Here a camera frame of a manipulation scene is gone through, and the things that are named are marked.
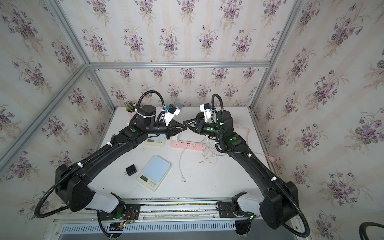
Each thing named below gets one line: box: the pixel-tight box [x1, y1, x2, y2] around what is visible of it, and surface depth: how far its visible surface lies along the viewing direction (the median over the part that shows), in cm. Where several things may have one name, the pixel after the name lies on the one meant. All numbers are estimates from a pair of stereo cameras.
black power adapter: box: [124, 164, 138, 177], surface depth 87 cm
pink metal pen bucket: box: [128, 111, 137, 120], surface depth 106 cm
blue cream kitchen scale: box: [136, 155, 172, 192], surface depth 86 cm
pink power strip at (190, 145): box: [171, 140, 207, 151], surface depth 97 cm
